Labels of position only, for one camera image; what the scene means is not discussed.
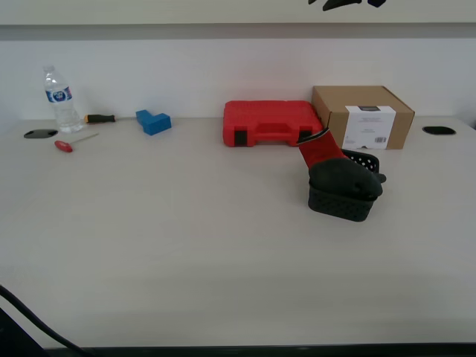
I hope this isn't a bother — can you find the red and black work glove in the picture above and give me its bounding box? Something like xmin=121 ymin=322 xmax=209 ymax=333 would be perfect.
xmin=295 ymin=127 xmax=387 ymax=200

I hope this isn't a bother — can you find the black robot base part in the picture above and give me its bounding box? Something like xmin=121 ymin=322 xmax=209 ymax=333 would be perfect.
xmin=0 ymin=308 xmax=45 ymax=357

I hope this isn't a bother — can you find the black perforated plastic basket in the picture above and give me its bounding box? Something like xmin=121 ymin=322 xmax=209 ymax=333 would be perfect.
xmin=307 ymin=148 xmax=382 ymax=224

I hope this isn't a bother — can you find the red plastic tool case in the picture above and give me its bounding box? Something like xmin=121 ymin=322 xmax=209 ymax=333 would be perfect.
xmin=223 ymin=100 xmax=324 ymax=149

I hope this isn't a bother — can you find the blue block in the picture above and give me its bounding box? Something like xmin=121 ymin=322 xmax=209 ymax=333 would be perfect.
xmin=135 ymin=109 xmax=172 ymax=136

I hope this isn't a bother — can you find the brown cardboard box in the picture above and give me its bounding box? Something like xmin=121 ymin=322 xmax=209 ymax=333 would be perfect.
xmin=311 ymin=86 xmax=416 ymax=151

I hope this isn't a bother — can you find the orange and black screwdriver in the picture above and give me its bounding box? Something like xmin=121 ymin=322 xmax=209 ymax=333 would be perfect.
xmin=83 ymin=113 xmax=141 ymax=125

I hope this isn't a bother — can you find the clear plastic water bottle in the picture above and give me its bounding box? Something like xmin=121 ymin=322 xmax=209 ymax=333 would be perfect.
xmin=42 ymin=65 xmax=84 ymax=134

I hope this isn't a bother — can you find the black cable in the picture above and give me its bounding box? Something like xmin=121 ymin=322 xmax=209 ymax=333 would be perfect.
xmin=0 ymin=284 xmax=89 ymax=357

